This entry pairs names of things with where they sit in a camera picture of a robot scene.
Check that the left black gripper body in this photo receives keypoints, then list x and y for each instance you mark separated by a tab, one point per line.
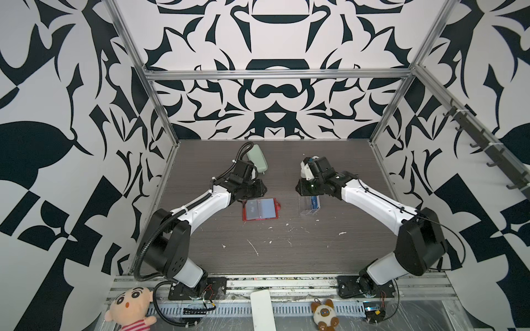
253	190

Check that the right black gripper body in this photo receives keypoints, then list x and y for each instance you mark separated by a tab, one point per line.
311	187

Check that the blue vip card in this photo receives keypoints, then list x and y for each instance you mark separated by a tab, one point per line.
315	203

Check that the red leather card holder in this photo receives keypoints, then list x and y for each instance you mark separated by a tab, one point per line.
270	209

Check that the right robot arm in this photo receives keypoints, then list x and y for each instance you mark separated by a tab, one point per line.
420	239

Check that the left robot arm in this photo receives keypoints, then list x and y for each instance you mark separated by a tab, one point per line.
164	247

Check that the clear acrylic card stand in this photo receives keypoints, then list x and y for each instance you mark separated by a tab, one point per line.
305	206

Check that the green glasses case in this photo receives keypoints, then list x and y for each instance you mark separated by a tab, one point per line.
256	156

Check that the brown white plush toy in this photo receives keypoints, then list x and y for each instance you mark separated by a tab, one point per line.
324	315

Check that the white rectangular box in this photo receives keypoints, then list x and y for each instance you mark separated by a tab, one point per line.
262	311

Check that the small green circuit board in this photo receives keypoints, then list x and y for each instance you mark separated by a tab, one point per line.
374	313

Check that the grey hook rack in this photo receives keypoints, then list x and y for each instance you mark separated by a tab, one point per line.
484	141

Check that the cartoon boy plush doll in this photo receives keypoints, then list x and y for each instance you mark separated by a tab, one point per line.
130	310

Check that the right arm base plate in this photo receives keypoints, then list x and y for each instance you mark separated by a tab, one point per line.
351	287

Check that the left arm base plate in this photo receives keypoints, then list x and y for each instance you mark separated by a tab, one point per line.
208	288

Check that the white cable duct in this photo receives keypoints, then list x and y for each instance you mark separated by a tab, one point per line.
280	309

